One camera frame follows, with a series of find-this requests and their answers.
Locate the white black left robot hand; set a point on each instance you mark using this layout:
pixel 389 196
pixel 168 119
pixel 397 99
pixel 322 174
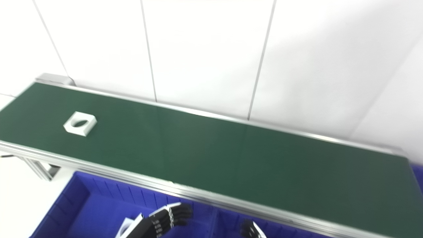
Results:
pixel 168 218

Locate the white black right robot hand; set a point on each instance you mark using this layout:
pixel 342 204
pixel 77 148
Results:
pixel 251 231

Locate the grey conveyor end housing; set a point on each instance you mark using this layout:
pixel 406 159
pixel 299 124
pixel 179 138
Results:
pixel 53 78

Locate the blue plastic bin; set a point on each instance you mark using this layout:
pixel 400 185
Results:
pixel 228 226
pixel 89 211
pixel 419 178

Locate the aluminium conveyor leg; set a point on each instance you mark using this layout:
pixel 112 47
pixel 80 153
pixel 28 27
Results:
pixel 41 168

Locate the green conveyor belt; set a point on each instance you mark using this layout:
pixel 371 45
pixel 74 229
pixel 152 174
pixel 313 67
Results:
pixel 185 191
pixel 211 148

